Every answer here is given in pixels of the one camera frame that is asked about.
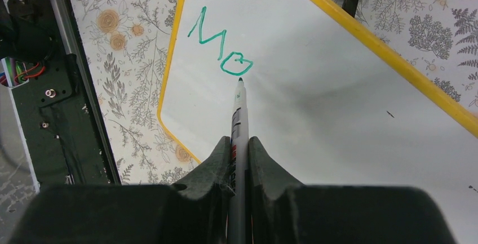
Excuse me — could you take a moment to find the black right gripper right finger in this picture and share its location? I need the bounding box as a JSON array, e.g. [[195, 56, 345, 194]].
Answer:
[[249, 137, 455, 243]]

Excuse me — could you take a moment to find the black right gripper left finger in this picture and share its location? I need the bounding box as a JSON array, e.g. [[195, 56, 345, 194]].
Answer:
[[9, 136, 231, 243]]

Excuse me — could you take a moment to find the green whiteboard marker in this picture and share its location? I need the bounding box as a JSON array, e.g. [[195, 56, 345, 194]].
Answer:
[[227, 78, 249, 243]]

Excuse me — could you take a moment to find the yellow framed whiteboard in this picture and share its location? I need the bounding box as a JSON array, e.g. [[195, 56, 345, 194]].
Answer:
[[158, 0, 477, 243]]

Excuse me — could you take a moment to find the floral table mat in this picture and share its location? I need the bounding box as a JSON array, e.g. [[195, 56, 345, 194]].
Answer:
[[63, 0, 478, 187]]

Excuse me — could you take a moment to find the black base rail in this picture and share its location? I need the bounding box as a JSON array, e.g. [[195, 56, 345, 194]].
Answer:
[[0, 0, 122, 244]]

